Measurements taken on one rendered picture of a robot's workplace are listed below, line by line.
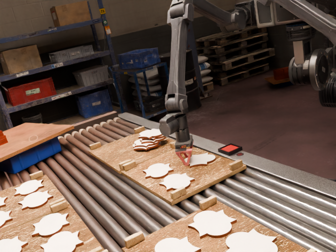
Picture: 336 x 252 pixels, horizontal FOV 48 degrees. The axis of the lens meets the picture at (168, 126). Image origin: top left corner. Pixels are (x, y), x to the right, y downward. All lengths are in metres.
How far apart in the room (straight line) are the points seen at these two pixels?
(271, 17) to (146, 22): 5.39
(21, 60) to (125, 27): 2.06
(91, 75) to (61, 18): 0.95
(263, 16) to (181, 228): 1.20
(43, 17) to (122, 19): 1.36
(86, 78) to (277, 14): 4.50
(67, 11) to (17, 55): 0.98
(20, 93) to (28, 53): 0.60
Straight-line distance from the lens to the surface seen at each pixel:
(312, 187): 1.35
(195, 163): 1.55
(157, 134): 1.82
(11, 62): 5.91
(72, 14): 6.07
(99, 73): 6.21
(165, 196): 1.37
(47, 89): 5.97
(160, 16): 7.38
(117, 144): 2.02
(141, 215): 1.32
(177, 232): 1.16
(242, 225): 1.14
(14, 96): 5.88
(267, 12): 1.98
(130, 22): 7.10
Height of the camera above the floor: 1.56
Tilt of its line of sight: 17 degrees down
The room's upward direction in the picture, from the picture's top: 12 degrees counter-clockwise
